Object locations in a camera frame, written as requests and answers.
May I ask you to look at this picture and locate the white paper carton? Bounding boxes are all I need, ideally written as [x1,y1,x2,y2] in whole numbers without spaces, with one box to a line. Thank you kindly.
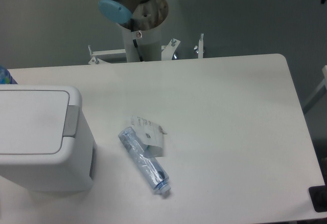
[130,115,167,157]

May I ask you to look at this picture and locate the crushed clear plastic bottle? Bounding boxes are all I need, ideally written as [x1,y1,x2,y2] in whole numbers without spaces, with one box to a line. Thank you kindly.
[118,127,171,197]

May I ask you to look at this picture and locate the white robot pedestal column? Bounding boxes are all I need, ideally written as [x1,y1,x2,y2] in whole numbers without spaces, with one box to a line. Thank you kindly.
[120,26,161,62]

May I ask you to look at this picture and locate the blue patterned bottle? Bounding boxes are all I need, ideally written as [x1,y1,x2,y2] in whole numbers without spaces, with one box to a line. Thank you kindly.
[0,66,17,84]

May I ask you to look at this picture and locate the black clamp at table edge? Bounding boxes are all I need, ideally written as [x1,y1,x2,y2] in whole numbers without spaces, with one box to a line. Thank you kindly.
[309,185,326,213]

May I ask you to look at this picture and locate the white metal base frame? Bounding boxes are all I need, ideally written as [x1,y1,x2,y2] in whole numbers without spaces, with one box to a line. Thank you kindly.
[88,33,205,65]

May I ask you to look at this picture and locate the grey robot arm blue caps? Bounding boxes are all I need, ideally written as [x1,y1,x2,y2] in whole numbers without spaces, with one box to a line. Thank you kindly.
[98,0,169,32]

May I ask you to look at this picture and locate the white push-lid trash can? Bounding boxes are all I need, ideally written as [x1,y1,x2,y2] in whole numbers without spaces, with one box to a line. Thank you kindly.
[1,84,97,192]

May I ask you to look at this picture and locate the white frame at right edge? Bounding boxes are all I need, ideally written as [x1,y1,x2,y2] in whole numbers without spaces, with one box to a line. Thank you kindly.
[302,65,326,115]

